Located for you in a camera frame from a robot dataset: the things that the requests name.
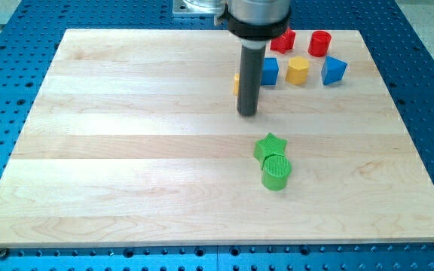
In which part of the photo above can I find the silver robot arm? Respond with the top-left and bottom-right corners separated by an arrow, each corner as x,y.
214,0 -> 292,50

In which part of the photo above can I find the yellow heart block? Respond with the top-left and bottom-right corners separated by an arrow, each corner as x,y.
233,73 -> 240,96

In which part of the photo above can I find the blue cube block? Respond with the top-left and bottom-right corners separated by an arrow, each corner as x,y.
261,57 -> 279,86

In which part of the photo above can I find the green star block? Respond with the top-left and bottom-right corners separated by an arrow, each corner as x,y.
253,132 -> 287,169

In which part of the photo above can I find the green cylinder block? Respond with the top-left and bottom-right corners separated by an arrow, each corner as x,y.
261,155 -> 292,191

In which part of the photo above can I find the light wooden board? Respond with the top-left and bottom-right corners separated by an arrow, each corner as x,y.
0,29 -> 434,248

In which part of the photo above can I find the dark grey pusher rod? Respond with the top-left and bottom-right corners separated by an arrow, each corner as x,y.
237,45 -> 266,117

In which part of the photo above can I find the yellow hexagon block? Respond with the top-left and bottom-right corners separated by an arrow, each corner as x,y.
286,56 -> 310,85

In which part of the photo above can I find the red star block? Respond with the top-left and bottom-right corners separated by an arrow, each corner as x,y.
270,27 -> 296,54

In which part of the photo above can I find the blue triangle block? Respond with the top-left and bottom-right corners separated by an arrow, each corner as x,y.
321,56 -> 347,85

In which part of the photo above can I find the red cylinder block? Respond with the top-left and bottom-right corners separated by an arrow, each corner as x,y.
307,30 -> 332,57

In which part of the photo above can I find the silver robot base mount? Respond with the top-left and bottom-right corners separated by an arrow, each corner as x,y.
173,0 -> 225,17

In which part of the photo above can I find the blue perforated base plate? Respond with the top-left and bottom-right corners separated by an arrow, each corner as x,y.
0,0 -> 434,270

